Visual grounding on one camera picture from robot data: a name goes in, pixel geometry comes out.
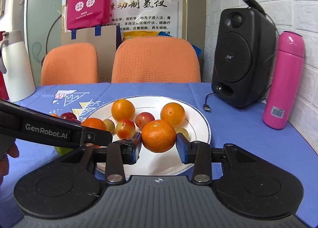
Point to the blue printed tablecloth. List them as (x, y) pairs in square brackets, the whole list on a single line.
[(236, 131)]

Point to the small tan fruit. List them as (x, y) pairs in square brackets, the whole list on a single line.
[(182, 132), (109, 125)]

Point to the person's left hand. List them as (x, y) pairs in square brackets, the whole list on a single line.
[(13, 151)]

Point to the small red apple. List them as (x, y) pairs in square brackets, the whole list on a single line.
[(144, 120)]

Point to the brown paper bag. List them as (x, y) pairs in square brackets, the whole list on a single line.
[(106, 41)]

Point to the white plate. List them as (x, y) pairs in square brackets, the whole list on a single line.
[(159, 162)]

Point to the large orange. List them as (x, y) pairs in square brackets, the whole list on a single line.
[(123, 110), (172, 114)]

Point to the black speaker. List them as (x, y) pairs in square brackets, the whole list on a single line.
[(238, 59)]

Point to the orange chair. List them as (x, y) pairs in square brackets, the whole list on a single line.
[(69, 65), (156, 60)]

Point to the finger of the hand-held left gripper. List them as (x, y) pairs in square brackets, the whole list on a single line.
[(97, 137)]

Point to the dark red plum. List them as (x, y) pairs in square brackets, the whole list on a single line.
[(68, 116)]

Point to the white thermos jug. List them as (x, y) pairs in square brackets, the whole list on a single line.
[(17, 69)]

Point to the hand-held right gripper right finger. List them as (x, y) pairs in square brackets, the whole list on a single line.
[(180, 148)]

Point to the tangerine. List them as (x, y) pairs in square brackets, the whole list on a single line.
[(94, 124), (54, 115), (158, 136)]

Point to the pink bottle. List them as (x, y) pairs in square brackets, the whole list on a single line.
[(285, 81)]

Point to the dark red apple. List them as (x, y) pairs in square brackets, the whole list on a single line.
[(75, 120)]

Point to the green apple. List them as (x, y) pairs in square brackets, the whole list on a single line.
[(63, 150)]

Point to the red thermos jug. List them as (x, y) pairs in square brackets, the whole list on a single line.
[(3, 88)]

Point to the red yellow plum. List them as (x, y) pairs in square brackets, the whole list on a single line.
[(125, 128)]

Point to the white wall poster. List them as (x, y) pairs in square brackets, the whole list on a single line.
[(149, 11)]

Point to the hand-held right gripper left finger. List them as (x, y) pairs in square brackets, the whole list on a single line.
[(138, 147)]

